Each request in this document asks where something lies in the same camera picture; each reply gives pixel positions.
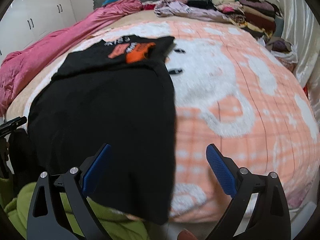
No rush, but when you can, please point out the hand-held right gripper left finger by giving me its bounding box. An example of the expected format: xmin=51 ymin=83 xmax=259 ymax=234
xmin=26 ymin=144 xmax=112 ymax=240

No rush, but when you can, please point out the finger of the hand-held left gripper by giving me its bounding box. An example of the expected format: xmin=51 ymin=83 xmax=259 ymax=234
xmin=0 ymin=116 xmax=27 ymax=137

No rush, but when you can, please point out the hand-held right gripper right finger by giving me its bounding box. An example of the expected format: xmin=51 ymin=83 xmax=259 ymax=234
xmin=205 ymin=144 xmax=292 ymax=240

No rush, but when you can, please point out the black t-shirt orange print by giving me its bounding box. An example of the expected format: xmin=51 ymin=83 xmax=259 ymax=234
xmin=27 ymin=35 xmax=178 ymax=225

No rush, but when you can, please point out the plastic bag of clothes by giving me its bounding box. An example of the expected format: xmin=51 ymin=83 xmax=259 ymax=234
xmin=266 ymin=39 xmax=299 ymax=71

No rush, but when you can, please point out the stack of folded clothes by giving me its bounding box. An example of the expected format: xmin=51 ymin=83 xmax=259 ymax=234
xmin=211 ymin=0 xmax=284 ymax=39

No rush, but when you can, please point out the person's right hand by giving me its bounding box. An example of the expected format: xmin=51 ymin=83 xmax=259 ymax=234
xmin=177 ymin=229 xmax=197 ymax=240

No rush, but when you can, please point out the orange and white patterned blanket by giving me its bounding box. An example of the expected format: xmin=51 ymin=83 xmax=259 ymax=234
xmin=5 ymin=17 xmax=320 ymax=223

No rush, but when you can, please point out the pink quilt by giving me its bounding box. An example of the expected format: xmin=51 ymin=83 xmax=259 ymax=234
xmin=0 ymin=0 xmax=143 ymax=117

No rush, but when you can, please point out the white wardrobe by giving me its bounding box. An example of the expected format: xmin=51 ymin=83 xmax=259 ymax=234
xmin=0 ymin=0 xmax=75 ymax=58

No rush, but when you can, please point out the lilac crumpled garment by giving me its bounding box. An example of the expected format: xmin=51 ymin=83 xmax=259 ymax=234
xmin=154 ymin=0 xmax=232 ymax=22

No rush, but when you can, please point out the blue fuzzy cloth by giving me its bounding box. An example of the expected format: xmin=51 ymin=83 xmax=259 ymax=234
xmin=102 ymin=0 xmax=135 ymax=7

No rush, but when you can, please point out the white satin curtain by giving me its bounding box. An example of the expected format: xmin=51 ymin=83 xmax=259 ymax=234
xmin=275 ymin=0 xmax=320 ymax=100

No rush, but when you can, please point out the black crumpled garment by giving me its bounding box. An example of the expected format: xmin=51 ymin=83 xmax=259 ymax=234
xmin=187 ymin=0 xmax=213 ymax=10

